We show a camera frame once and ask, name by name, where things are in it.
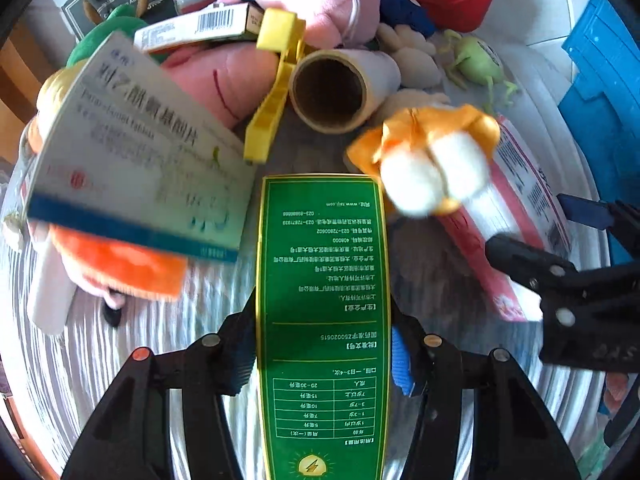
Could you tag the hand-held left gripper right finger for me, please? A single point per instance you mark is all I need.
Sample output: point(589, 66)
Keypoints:
point(401, 360)

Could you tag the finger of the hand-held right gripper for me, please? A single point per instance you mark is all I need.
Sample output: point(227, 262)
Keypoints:
point(585, 210)
point(530, 265)

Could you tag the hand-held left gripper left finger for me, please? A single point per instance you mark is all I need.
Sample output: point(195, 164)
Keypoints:
point(230, 355)

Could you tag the pink white box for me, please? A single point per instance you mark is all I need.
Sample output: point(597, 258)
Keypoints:
point(520, 195)

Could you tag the green medicine box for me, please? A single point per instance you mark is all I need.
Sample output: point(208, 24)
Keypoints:
point(322, 310)

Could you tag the blue plastic crate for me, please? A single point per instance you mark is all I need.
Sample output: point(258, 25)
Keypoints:
point(605, 110)

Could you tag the orange-dressed pink plush toy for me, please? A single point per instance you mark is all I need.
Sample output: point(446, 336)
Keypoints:
point(125, 270)

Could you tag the orange white plush toy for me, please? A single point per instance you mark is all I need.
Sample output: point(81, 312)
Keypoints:
point(435, 165)

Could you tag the light green bug plush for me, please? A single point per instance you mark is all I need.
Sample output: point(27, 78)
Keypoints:
point(477, 60)

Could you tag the white blue medicine box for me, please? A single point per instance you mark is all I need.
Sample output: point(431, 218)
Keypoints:
point(135, 160)

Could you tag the white roll with cardboard core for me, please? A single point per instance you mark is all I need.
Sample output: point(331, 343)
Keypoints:
point(345, 85)

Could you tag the small white box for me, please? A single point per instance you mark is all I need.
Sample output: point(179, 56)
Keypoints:
point(50, 290)

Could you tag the beige plush toy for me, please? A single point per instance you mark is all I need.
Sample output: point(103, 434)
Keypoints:
point(412, 57)

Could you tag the dark blue plush toy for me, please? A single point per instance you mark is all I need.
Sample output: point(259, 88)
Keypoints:
point(407, 15)

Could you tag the yellow plastic clip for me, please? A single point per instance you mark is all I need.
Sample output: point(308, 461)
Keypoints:
point(277, 60)

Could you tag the white barcode box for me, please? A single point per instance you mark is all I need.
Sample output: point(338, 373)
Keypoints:
point(195, 25)

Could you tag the green plush toy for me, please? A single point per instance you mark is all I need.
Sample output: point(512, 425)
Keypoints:
point(105, 35)

